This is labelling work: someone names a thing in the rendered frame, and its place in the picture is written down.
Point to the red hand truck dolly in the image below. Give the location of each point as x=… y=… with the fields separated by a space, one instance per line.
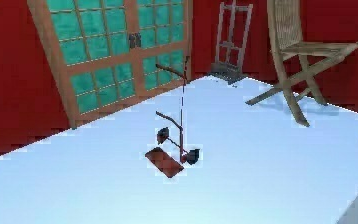
x=165 y=160

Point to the grey wooden easel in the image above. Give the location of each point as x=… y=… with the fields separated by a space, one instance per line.
x=231 y=50

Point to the wooden glass-paned double door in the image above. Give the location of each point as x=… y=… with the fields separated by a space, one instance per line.
x=113 y=60

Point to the wooden folding chair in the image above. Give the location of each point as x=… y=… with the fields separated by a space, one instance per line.
x=288 y=30

